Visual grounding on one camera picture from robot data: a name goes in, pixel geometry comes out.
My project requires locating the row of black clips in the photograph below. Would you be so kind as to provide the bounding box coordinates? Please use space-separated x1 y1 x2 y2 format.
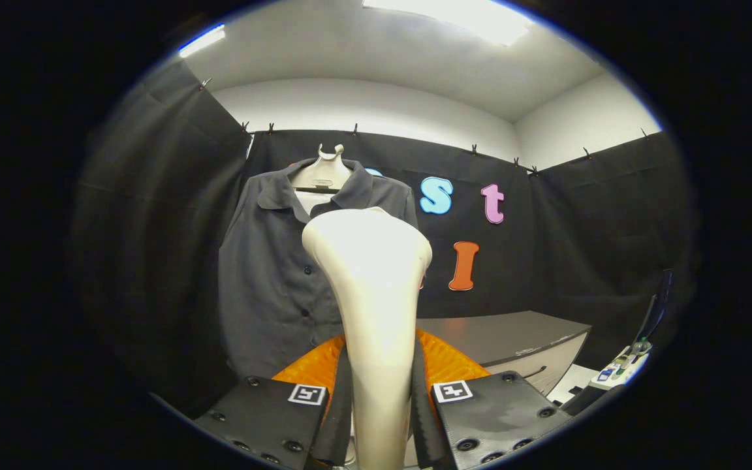
200 78 651 176

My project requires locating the dark grey button shirt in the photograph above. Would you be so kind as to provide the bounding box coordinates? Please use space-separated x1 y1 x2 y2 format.
218 157 420 379

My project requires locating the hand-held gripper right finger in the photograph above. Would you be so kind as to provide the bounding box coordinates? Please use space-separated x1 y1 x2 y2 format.
412 328 572 470

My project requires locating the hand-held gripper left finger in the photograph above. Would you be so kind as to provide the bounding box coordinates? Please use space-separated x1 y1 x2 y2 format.
195 333 354 470

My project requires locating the beige garment hanger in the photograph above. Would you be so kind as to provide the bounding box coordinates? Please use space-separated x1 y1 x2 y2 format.
290 144 354 193

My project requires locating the white hanger board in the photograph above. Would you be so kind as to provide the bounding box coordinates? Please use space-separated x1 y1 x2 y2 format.
296 191 336 216

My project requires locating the grey cabinet with drawers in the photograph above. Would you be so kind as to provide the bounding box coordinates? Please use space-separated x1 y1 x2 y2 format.
405 311 592 467

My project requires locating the ceiling light strip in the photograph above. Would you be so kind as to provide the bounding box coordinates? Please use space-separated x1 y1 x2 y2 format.
178 24 227 58

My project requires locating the dark computer monitor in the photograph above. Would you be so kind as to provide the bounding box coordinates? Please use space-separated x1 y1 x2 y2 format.
637 269 674 343

